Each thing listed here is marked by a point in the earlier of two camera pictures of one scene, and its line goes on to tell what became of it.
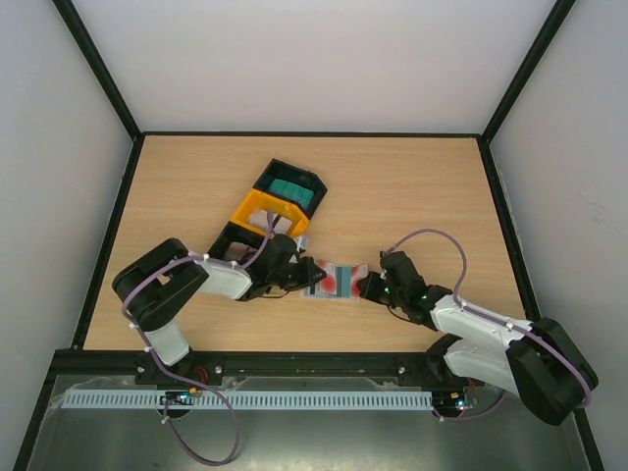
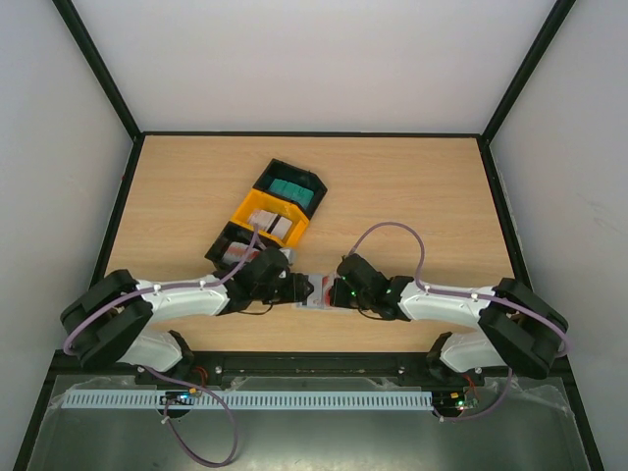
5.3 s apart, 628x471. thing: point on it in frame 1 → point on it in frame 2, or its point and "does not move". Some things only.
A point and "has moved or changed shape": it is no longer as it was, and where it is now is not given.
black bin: x=282 y=171 does not move
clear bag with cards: x=340 y=282 has moved or changed shape
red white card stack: x=236 y=250 does not move
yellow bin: x=260 y=200 does not move
